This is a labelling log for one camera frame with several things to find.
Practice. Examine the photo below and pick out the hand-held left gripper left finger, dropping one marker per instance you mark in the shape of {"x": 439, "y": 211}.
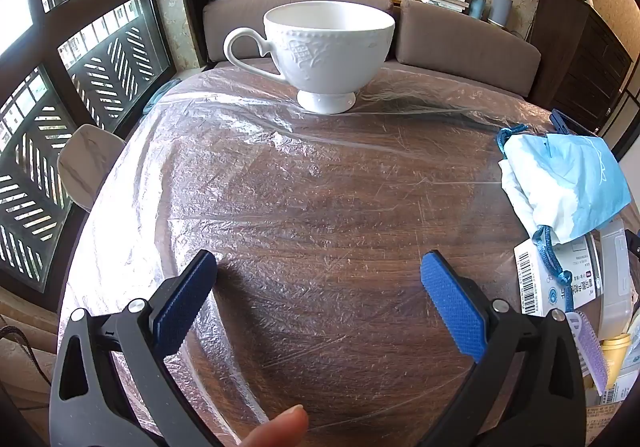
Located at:
{"x": 182, "y": 302}

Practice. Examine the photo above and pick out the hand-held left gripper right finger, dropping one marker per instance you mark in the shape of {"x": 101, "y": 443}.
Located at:
{"x": 452, "y": 307}

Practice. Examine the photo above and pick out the white barcode box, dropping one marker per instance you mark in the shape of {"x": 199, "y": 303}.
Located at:
{"x": 535, "y": 277}

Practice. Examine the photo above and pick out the purple hair roller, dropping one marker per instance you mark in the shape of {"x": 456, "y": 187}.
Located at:
{"x": 592, "y": 352}

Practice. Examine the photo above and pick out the translucent plastic box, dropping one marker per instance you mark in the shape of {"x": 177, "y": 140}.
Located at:
{"x": 612, "y": 277}

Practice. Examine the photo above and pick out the yellow packet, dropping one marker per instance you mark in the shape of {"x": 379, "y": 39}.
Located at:
{"x": 616, "y": 352}

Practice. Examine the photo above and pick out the person's left hand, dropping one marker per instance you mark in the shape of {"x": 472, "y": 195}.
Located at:
{"x": 277, "y": 429}

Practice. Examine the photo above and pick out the pale grey chair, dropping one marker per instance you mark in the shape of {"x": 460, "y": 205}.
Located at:
{"x": 87, "y": 162}

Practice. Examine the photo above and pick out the cardboard box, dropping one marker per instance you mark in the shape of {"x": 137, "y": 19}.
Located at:
{"x": 602, "y": 422}

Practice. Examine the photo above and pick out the black remote control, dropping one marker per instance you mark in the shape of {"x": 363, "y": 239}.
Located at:
{"x": 562, "y": 122}

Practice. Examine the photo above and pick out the dark wooden cabinet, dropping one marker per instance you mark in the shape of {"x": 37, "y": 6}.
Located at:
{"x": 580, "y": 57}

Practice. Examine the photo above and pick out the dark-framed window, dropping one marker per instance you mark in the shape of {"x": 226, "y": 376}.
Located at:
{"x": 45, "y": 57}

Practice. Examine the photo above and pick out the white embossed cup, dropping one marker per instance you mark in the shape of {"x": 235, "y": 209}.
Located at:
{"x": 325, "y": 52}

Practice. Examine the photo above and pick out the small blue-grey speaker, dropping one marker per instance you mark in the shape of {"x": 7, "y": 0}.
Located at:
{"x": 478, "y": 8}

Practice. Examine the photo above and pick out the large grey speaker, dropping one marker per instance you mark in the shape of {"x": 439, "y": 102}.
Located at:
{"x": 500, "y": 9}

